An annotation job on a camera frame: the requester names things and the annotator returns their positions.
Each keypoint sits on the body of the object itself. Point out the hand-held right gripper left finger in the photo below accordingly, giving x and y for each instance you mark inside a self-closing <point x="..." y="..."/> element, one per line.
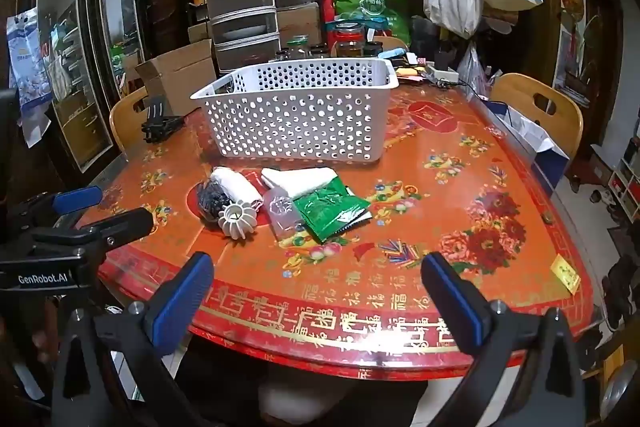
<point x="182" y="302"/>

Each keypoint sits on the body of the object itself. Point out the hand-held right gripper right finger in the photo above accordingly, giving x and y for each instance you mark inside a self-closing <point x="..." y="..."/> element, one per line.
<point x="455" y="307"/>

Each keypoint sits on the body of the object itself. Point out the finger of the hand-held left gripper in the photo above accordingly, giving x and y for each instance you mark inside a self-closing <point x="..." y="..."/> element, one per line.
<point x="77" y="200"/>
<point x="122" y="226"/>

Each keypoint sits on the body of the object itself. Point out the white snack roll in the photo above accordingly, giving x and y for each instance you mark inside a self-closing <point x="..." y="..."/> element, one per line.
<point x="237" y="189"/>

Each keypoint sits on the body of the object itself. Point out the clear plastic bag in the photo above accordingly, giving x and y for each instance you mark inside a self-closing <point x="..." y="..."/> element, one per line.
<point x="472" y="69"/>
<point x="282" y="212"/>

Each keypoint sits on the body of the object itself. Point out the green foil packet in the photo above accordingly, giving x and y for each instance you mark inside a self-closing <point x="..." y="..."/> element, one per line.
<point x="330" y="212"/>

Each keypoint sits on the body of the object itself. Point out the white perforated plastic basket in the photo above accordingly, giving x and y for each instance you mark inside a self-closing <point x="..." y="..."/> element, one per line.
<point x="300" y="122"/>

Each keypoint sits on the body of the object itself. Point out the black mesh pouch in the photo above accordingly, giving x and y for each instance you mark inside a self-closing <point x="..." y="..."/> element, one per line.
<point x="210" y="202"/>

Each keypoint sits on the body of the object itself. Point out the white ribbed round object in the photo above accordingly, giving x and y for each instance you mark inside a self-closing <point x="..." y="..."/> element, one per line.
<point x="237" y="222"/>

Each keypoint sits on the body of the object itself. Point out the red floral tablecloth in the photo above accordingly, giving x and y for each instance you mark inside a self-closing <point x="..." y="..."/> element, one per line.
<point x="450" y="187"/>

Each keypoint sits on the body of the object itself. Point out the blue snack bag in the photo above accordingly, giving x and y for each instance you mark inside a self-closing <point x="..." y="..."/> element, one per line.
<point x="27" y="72"/>

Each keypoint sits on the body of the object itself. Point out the mirrored cabinet door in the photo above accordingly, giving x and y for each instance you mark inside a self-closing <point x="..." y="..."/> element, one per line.
<point x="75" y="57"/>

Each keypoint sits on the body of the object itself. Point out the cardboard box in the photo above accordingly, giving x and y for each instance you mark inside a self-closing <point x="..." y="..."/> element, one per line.
<point x="175" y="77"/>

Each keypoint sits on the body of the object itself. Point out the white folded cloth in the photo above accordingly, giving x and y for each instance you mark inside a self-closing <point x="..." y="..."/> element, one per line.
<point x="300" y="181"/>

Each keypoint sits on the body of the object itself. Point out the white paper bag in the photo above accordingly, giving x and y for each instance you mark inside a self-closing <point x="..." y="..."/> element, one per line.
<point x="530" y="137"/>

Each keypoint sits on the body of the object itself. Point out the display shelf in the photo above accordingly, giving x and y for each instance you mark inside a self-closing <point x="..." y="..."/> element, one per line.
<point x="625" y="187"/>

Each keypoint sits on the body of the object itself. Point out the hanging clear plastic bag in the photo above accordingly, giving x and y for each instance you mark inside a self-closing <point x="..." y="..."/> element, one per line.
<point x="472" y="69"/>

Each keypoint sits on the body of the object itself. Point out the glass jar green lid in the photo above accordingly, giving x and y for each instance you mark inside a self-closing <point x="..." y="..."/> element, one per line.
<point x="299" y="49"/>

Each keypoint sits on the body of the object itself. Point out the stacked plastic food cover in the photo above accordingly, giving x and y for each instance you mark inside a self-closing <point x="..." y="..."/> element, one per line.
<point x="242" y="7"/>

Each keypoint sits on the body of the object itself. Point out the glass jar red lid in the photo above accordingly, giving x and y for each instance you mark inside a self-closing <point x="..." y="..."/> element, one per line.
<point x="349" y="44"/>

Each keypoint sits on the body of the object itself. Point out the green tote bag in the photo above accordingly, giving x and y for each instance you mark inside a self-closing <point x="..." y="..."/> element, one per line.
<point x="372" y="2"/>

